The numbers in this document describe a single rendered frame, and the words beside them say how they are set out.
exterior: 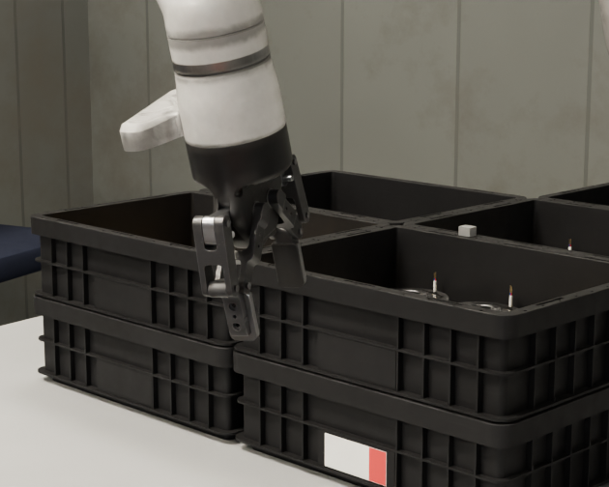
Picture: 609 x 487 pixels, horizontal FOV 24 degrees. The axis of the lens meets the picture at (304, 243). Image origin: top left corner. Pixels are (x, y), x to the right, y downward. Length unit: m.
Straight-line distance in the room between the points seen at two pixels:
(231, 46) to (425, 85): 3.01
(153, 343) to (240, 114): 0.79
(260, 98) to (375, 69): 3.08
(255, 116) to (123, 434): 0.81
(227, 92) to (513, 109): 2.87
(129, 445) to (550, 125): 2.28
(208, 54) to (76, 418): 0.90
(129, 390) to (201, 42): 0.90
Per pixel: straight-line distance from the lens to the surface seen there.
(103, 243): 1.79
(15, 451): 1.70
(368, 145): 4.10
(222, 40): 0.98
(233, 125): 0.99
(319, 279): 1.51
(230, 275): 0.99
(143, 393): 1.79
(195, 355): 1.69
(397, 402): 1.47
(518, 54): 3.81
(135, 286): 1.76
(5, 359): 2.08
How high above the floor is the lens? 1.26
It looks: 11 degrees down
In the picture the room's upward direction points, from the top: straight up
